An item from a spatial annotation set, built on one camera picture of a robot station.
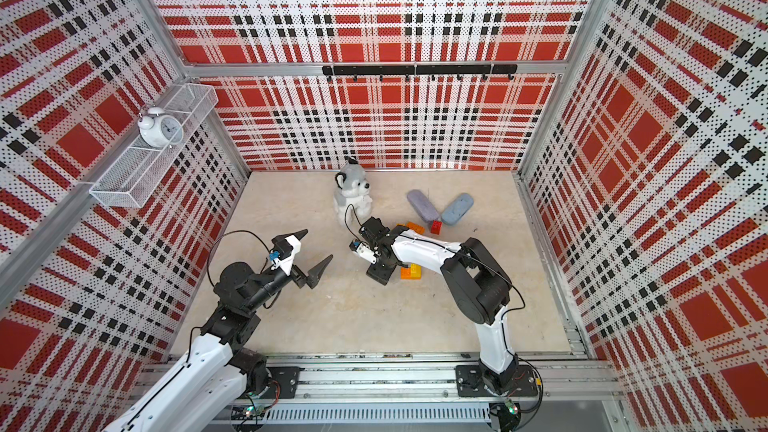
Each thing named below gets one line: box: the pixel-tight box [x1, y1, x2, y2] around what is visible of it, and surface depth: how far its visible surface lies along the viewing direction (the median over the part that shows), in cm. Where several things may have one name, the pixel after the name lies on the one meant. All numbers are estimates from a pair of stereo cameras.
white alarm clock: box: [137, 107, 184, 149], surface depth 73 cm
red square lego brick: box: [430, 220, 443, 235], surface depth 103 cm
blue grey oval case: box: [441, 192, 474, 225], surface depth 109 cm
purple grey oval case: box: [406, 189, 439, 222], surface depth 110 cm
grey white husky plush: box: [333, 156, 373, 226], surface depth 97 cm
